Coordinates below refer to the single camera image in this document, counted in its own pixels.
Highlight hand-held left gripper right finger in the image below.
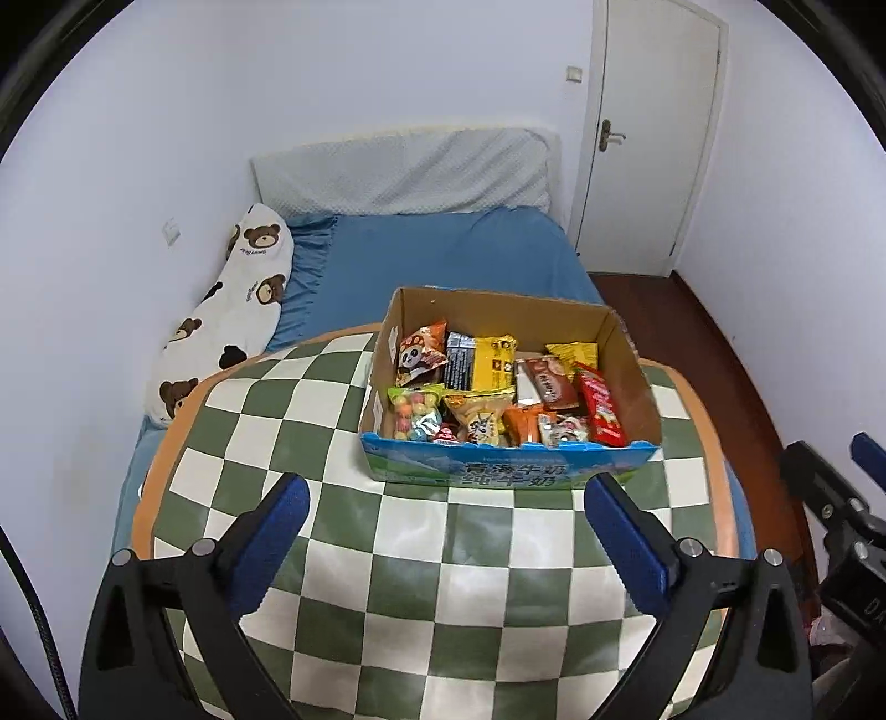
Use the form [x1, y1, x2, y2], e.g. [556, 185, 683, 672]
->
[583, 472, 812, 720]

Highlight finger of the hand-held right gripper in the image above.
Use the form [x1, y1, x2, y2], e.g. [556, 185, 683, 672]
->
[851, 433, 886, 486]
[780, 441, 877, 551]

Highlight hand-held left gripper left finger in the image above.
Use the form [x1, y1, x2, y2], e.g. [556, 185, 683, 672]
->
[79, 472, 312, 720]

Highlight cardboard box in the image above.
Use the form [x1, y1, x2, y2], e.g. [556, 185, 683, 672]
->
[360, 286, 663, 489]

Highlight orange panda snack bag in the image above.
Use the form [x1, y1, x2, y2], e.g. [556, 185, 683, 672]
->
[396, 320, 450, 387]

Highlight white red snack packet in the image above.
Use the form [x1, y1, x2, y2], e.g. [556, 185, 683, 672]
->
[540, 414, 591, 445]

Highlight green white checkered tablecloth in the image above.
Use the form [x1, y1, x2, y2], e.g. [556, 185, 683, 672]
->
[131, 325, 752, 720]

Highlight small orange snack packet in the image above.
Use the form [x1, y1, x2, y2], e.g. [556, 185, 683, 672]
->
[504, 405, 558, 448]

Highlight brown snack packet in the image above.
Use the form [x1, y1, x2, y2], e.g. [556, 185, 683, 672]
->
[516, 355, 581, 409]

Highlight colourful candy bag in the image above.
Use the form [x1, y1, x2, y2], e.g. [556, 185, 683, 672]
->
[388, 384, 444, 441]

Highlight yellow cartoon snack packet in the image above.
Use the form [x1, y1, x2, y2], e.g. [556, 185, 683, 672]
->
[443, 389, 517, 448]

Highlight bear print pillow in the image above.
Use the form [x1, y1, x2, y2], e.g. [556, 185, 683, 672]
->
[144, 203, 295, 426]

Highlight yellow black snack packet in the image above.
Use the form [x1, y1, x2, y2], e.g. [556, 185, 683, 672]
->
[446, 332, 519, 393]

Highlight blue bed sheet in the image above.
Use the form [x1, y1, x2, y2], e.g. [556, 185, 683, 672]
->
[111, 205, 759, 562]

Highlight white door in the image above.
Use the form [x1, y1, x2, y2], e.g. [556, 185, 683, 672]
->
[569, 0, 729, 278]

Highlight white quilted pillow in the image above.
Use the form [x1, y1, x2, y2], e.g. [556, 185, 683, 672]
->
[249, 128, 562, 217]

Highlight black cable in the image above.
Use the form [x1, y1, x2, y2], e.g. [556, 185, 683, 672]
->
[0, 526, 77, 720]

